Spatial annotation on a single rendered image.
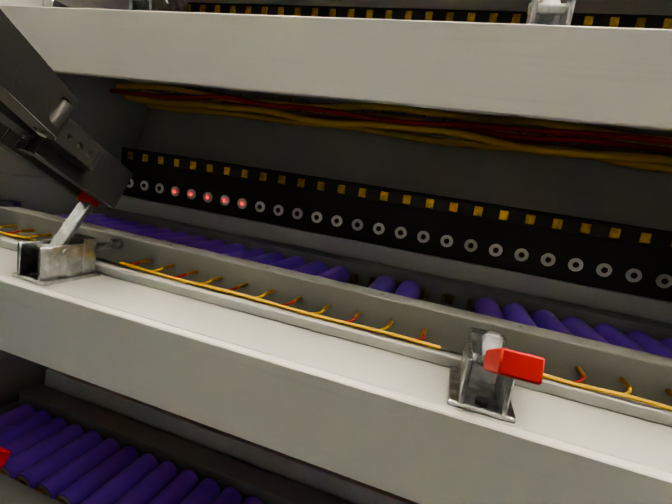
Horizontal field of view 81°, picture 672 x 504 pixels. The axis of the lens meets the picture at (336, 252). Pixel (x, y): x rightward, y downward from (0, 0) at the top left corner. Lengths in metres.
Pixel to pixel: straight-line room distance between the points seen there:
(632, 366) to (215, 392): 0.21
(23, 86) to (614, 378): 0.32
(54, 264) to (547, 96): 0.30
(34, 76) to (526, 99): 0.24
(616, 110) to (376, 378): 0.18
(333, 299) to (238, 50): 0.17
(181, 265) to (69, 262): 0.07
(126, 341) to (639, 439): 0.25
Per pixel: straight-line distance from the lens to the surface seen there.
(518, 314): 0.31
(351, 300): 0.25
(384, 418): 0.19
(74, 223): 0.31
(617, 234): 0.38
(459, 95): 0.24
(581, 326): 0.32
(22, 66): 0.24
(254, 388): 0.21
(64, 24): 0.39
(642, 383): 0.27
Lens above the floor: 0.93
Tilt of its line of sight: 11 degrees up
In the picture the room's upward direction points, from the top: 15 degrees clockwise
